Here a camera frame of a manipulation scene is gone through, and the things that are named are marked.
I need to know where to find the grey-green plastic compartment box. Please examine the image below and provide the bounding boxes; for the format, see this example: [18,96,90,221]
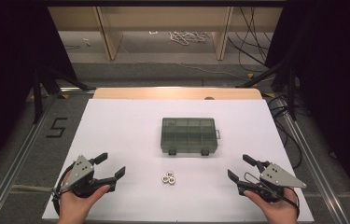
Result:
[160,117,221,157]

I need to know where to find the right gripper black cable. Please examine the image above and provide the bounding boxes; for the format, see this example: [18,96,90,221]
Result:
[243,172,301,218]

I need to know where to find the black cables beside table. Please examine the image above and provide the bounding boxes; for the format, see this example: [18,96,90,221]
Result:
[267,92,304,171]

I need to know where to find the aluminium floor rail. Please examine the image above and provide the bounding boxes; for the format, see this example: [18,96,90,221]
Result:
[276,97,350,224]
[0,92,59,224]

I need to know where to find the black tripod stand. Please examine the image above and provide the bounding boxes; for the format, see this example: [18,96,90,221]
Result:
[32,64,96,125]
[236,59,299,121]

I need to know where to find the light wooden shelf unit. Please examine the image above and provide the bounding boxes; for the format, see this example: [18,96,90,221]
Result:
[47,6,284,62]

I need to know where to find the dark curtain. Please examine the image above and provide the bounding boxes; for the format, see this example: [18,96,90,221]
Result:
[264,0,350,213]
[0,0,78,188]

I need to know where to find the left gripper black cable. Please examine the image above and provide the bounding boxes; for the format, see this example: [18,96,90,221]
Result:
[50,162,74,217]

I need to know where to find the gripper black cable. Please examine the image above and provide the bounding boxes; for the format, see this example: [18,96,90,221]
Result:
[50,162,74,217]
[243,172,301,218]

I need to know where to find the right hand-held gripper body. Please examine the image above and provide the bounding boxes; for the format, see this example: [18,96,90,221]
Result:
[237,162,308,203]

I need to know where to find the white rope bundle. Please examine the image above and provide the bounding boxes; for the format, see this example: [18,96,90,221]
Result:
[168,30,210,47]

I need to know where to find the person's right hand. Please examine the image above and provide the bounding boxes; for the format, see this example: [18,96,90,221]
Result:
[243,186,300,224]

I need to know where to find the person's left hand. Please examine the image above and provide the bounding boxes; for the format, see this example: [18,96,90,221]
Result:
[58,171,111,224]

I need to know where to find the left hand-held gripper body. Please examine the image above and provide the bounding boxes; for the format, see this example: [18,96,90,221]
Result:
[58,154,110,199]

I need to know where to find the white table sheet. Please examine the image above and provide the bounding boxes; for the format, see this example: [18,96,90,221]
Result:
[41,98,315,223]

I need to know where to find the black floor cables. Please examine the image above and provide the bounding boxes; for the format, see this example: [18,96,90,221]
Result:
[227,6,276,73]

